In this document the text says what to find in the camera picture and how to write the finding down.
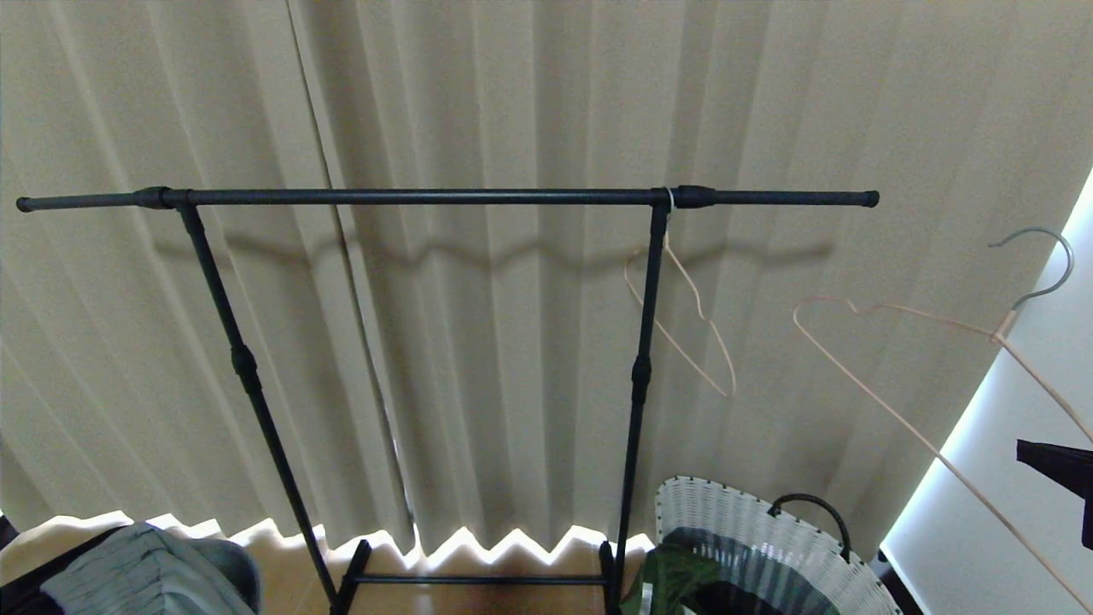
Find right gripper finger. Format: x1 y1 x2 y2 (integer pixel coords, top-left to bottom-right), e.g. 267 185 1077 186
1016 438 1093 505

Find pink clothes hanger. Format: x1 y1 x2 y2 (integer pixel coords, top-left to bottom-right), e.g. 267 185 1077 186
792 226 1093 612
623 190 738 399

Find pale grey shorts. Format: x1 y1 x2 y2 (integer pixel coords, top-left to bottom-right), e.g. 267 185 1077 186
41 523 261 615

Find white laundry basket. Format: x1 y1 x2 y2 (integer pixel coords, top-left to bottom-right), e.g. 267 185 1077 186
653 476 902 615

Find black clothes rack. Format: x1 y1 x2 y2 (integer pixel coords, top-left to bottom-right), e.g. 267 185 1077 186
15 184 880 615

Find green garment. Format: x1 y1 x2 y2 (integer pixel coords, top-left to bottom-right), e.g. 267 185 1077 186
619 544 727 615

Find beige curtain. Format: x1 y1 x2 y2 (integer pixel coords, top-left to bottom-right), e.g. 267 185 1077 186
0 0 1093 565

